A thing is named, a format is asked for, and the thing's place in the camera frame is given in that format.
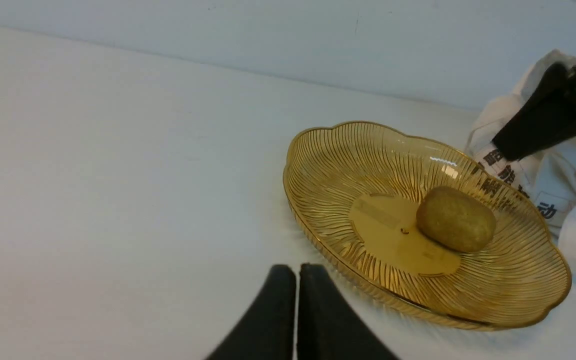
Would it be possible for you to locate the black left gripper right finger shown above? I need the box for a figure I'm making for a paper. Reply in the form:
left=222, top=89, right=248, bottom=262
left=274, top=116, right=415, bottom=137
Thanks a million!
left=296, top=263, right=397, bottom=360

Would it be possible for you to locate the gold transparent plastic plate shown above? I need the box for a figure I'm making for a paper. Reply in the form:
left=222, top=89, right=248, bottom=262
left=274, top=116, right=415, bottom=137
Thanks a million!
left=283, top=121, right=573, bottom=331

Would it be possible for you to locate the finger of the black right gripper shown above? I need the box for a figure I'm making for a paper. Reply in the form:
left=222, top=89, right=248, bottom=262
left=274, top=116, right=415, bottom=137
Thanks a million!
left=492, top=52, right=576, bottom=161

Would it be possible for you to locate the brown kiwi fruit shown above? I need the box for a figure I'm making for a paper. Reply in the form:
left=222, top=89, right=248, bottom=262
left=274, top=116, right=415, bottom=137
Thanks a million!
left=415, top=186, right=496, bottom=253

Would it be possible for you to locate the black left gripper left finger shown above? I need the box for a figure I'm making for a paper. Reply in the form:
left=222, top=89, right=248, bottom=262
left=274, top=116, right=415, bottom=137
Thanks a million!
left=207, top=264, right=297, bottom=360

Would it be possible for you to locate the white canvas tote bag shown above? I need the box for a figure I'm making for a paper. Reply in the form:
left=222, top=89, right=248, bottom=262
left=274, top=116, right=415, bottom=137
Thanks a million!
left=465, top=49, right=576, bottom=275

